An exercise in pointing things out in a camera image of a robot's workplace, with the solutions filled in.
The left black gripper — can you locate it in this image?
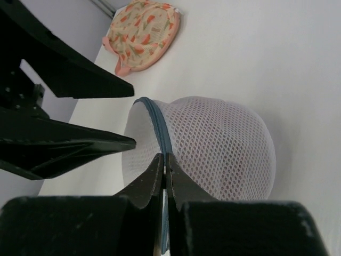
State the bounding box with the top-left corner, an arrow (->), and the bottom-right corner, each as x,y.
1,1 -> 136,180

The red bra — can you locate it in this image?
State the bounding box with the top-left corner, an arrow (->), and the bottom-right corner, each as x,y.
170,106 -> 273,201

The pink floral mesh laundry bag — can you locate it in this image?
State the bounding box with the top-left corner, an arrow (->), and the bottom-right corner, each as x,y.
102,1 -> 181,77

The clear plastic dome insert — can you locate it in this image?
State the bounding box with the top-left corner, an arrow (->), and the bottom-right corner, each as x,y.
121,95 -> 277,251

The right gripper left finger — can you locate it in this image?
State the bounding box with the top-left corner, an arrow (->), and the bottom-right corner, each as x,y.
1,154 -> 163,255

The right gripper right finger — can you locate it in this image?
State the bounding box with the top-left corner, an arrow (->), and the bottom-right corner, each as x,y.
166,154 -> 328,255

